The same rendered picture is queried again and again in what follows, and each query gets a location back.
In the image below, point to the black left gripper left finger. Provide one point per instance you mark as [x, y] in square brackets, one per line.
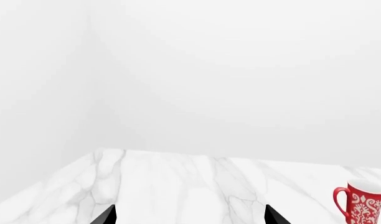
[106, 217]

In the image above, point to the red white patterned mug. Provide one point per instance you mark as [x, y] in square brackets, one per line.
[365, 205]

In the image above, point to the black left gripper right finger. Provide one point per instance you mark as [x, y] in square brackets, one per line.
[274, 217]

